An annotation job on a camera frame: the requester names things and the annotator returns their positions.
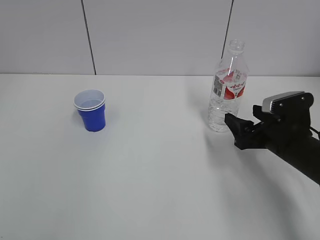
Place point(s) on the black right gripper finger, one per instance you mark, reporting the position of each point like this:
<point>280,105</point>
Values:
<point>243,132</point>

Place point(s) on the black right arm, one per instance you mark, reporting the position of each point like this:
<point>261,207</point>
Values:
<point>310,168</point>

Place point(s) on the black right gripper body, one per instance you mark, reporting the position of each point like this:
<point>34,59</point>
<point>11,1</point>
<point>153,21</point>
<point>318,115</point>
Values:
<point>288,134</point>

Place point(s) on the blue paper cup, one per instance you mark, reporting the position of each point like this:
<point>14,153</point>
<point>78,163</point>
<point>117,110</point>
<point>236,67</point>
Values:
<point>90,104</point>

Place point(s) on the clear Wahaha water bottle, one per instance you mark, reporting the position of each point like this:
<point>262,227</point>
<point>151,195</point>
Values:
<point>229,82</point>

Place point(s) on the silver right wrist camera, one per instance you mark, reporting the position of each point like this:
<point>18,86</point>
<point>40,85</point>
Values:
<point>293,106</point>

